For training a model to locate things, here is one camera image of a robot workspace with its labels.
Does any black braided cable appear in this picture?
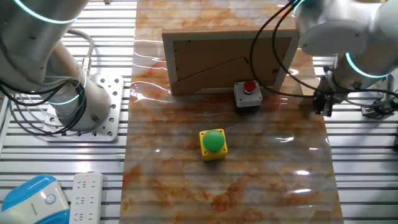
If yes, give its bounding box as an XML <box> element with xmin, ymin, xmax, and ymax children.
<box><xmin>249</xmin><ymin>1</ymin><xmax>317</xmax><ymax>99</ymax></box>
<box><xmin>271</xmin><ymin>2</ymin><xmax>398</xmax><ymax>97</ymax></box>

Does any thick grey cable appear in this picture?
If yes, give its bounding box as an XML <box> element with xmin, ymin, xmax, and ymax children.
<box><xmin>67</xmin><ymin>28</ymin><xmax>95</xmax><ymax>77</ymax></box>

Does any grey box red button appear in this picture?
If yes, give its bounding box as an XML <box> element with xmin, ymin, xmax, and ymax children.
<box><xmin>233</xmin><ymin>80</ymin><xmax>264</xmax><ymax>114</ymax></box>

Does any wooden picture frame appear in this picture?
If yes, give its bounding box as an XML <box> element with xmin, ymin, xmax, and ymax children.
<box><xmin>161</xmin><ymin>26</ymin><xmax>300</xmax><ymax>96</ymax></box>

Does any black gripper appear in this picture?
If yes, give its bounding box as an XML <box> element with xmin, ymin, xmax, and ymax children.
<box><xmin>312</xmin><ymin>86</ymin><xmax>345</xmax><ymax>118</ymax></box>

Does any metal camera bracket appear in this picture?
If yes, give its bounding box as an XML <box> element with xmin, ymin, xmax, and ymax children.
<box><xmin>360</xmin><ymin>98</ymin><xmax>398</xmax><ymax>119</ymax></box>

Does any white power strip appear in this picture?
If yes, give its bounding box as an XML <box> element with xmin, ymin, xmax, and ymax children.
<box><xmin>68</xmin><ymin>172</ymin><xmax>104</xmax><ymax>224</ymax></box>

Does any yellow box green button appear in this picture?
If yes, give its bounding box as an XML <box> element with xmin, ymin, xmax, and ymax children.
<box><xmin>198</xmin><ymin>128</ymin><xmax>228</xmax><ymax>162</ymax></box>

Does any black cable loop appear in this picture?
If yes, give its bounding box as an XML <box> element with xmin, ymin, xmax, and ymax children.
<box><xmin>0</xmin><ymin>79</ymin><xmax>88</xmax><ymax>137</ymax></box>

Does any blue white device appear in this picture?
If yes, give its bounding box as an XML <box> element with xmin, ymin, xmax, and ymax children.
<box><xmin>0</xmin><ymin>174</ymin><xmax>71</xmax><ymax>224</ymax></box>

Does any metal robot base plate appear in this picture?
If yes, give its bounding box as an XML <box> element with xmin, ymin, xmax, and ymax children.
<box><xmin>42</xmin><ymin>74</ymin><xmax>124</xmax><ymax>143</ymax></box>

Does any marble pattern mat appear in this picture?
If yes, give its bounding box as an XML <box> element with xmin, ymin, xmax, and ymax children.
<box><xmin>119</xmin><ymin>0</ymin><xmax>345</xmax><ymax>224</ymax></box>

